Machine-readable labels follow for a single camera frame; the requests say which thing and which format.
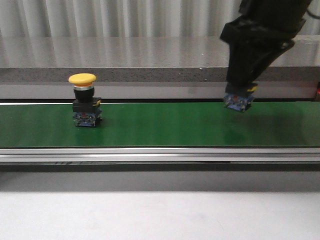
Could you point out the green conveyor belt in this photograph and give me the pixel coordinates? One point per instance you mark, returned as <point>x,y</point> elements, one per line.
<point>164,124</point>

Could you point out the white pleated curtain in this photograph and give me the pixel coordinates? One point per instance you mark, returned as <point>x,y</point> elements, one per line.
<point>115,18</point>

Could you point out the red mushroom push button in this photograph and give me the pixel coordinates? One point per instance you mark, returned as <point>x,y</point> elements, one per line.
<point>239,98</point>

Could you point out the red object at edge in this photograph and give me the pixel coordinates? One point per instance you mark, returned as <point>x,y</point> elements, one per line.
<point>317,94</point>

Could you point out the yellow mushroom push button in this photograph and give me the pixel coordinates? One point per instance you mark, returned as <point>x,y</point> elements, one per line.
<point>86,107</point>

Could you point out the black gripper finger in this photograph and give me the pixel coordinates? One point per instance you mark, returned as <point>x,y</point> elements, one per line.
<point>239,66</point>
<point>265,51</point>

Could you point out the aluminium conveyor frame rail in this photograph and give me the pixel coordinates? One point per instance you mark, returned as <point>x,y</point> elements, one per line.
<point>171,155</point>

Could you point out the grey speckled stone counter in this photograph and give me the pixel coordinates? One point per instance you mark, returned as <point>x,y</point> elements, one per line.
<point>131,68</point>

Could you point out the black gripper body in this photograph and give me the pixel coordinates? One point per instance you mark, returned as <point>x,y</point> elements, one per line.
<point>266,23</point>

